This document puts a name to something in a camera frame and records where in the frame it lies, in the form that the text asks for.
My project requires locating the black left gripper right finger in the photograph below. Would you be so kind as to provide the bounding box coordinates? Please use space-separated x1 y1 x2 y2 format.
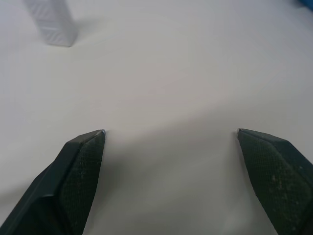
236 128 313 235

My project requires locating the blue bin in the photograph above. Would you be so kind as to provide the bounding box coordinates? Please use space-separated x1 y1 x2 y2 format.
295 0 313 9

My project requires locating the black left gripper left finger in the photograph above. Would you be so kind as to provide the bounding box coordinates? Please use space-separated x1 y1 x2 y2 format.
0 129 108 235

